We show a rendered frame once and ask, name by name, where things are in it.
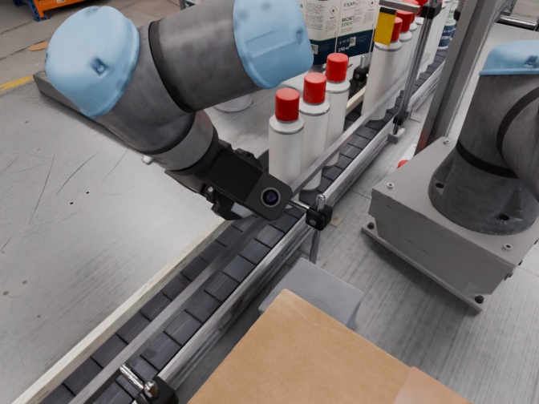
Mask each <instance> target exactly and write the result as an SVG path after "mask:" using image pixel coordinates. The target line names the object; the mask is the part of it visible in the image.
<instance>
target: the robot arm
mask: <svg viewBox="0 0 539 404"><path fill-rule="evenodd" d="M46 57H47V58H46V59H45V61H44V63H45V69H46V73H47V77H48V79H49V80H50V82H51V84H52V85H53V86H54V87H55V89H57V90H58V91H59V92H60V93H62V94H63V95H64V96H66V97H67V98H68V99H69V100H70V101H72V102H73V103H74V104H75V105H76V106H77V107H79V109H80V110H81V112H82V113H83V114H84V115H85V116H87V117H88V118H91V119H94V120H96V121H97V122H99V123H100V124H102V125H103V126H104V127H106V128H107V129H108V130H109V131H111V132H112V133H114V134H115V135H117V136H118V137H120V138H121V139H122V140H123V141H125V142H126V143H128V144H129V145H130V146H132V147H133V148H135V149H136V150H137V151H138V152H141V153H142V154H144V156H143V158H142V162H143V163H144V164H147V165H150V164H151V163H152V161H153V162H154V163H155V164H157V165H159V166H160V167H162V168H164V169H165V171H164V173H165V174H167V175H168V176H170V177H171V178H173V179H174V180H175V181H176V182H178V183H179V184H181V185H182V186H184V187H185V188H187V189H188V190H190V191H192V192H194V193H198V194H199V195H201V196H203V197H205V198H206V200H207V201H208V202H210V203H212V204H213V206H212V207H211V210H213V212H214V213H215V214H217V215H218V216H220V217H221V218H223V219H225V220H241V218H245V217H247V216H250V215H252V214H253V213H255V214H257V215H258V216H260V217H261V218H263V219H265V220H268V221H273V220H277V219H278V218H280V216H281V215H282V213H283V212H284V210H285V208H286V206H287V204H288V203H289V202H290V199H291V198H292V195H293V191H292V188H291V187H290V186H289V185H287V184H285V183H284V182H282V181H280V180H279V179H277V178H276V177H274V176H272V175H270V174H269V173H268V172H266V171H264V170H263V167H262V164H261V161H260V160H259V159H257V158H255V156H254V154H253V153H252V152H250V151H245V150H243V149H241V148H237V149H236V150H233V148H232V145H231V143H228V142H226V141H224V140H222V139H219V137H218V133H217V129H216V128H215V127H214V125H213V124H212V121H211V119H210V118H209V116H208V114H207V113H206V112H205V110H204V109H206V108H209V107H213V106H215V105H217V104H220V103H224V102H227V101H230V100H232V99H236V98H239V97H242V96H244V95H248V94H251V93H253V92H255V91H260V90H262V89H271V88H274V87H277V86H278V85H279V84H280V83H281V82H284V81H286V80H288V79H292V78H293V77H296V76H298V75H301V74H304V73H306V72H307V71H308V70H309V69H310V68H311V66H312V64H313V61H314V54H313V51H312V47H311V45H310V39H309V36H308V33H307V29H306V24H305V22H304V18H303V15H302V10H301V7H300V4H299V1H298V0H201V2H199V3H197V4H196V5H194V6H190V7H188V8H186V9H184V10H181V11H178V12H176V13H175V14H171V15H169V16H167V17H165V18H161V19H160V20H157V21H153V22H150V23H147V24H145V25H143V26H140V27H138V28H137V27H136V25H135V24H134V23H133V21H131V20H130V19H128V18H125V17H124V16H123V15H122V14H121V13H120V12H119V11H118V10H116V9H114V8H112V7H110V6H102V7H101V8H99V7H97V6H90V7H88V8H85V9H82V10H80V11H78V12H76V13H75V14H73V15H72V16H70V17H69V18H68V19H67V20H66V21H65V22H64V23H63V24H62V25H61V26H60V27H59V28H58V29H57V31H56V32H55V33H54V35H53V36H52V38H51V40H50V42H49V44H48V47H47V51H46ZM479 76H480V77H479V79H478V82H477V85H476V88H475V90H474V93H473V96H472V100H471V103H470V105H469V107H468V111H467V114H466V116H465V119H464V122H463V125H462V128H461V130H460V134H459V137H458V140H457V141H456V146H455V147H454V148H453V149H452V150H451V151H450V153H449V154H448V155H447V156H446V158H445V159H444V160H443V161H442V163H441V164H440V165H439V167H438V168H437V169H436V170H435V171H434V173H433V174H432V177H431V180H430V183H429V185H428V196H429V199H430V201H431V202H432V204H433V206H434V207H435V208H436V209H437V210H438V211H439V212H440V213H441V214H442V215H443V216H445V217H446V218H448V219H449V220H450V221H452V222H454V223H455V224H458V225H459V226H462V227H464V228H467V229H470V230H472V231H475V232H481V233H484V234H489V235H498V236H504V235H512V234H517V233H520V232H524V231H525V230H527V229H528V228H530V227H531V226H532V225H533V223H534V222H535V220H536V219H537V217H538V215H539V40H518V41H511V42H504V43H502V44H500V45H497V46H495V47H494V48H492V49H491V50H490V52H489V53H488V57H487V58H486V61H485V63H484V66H483V68H482V70H481V71H480V72H479Z"/></svg>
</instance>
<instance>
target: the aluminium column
mask: <svg viewBox="0 0 539 404"><path fill-rule="evenodd" d="M501 3H502V0H465V2H464V6H463V9H462V11H461V14H460V18H459V21H458V23H457V26H456V30H455V33H454V35H453V38H452V42H451V45H450V47H449V50H448V54H447V57H446V59H445V62H444V66H443V69H442V71H441V73H440V77H439V80H438V83H437V85H436V89H435V92H434V95H433V97H432V101H431V104H430V107H429V109H428V113H427V116H426V119H425V121H424V124H423V128H422V131H421V133H420V136H419V140H418V143H417V145H416V148H415V152H414V155H413V157H414V156H416V155H417V154H419V153H420V152H421V151H422V150H423V149H425V148H426V147H428V146H429V145H430V144H432V143H434V142H435V141H436V140H438V138H440V137H441V136H443V137H446V138H448V135H449V133H450V131H451V129H452V125H453V123H454V121H455V118H456V115H457V113H458V110H459V109H460V105H461V103H462V100H463V98H464V95H465V92H466V90H467V88H468V85H469V83H470V80H471V78H472V75H473V72H474V70H475V68H476V65H477V63H478V60H479V58H480V55H481V52H482V50H483V48H484V45H485V43H486V40H487V38H488V35H489V32H490V30H491V28H492V25H493V23H494V20H495V18H496V15H497V12H498V10H499V8H500V6H501ZM413 157H412V158H413Z"/></svg>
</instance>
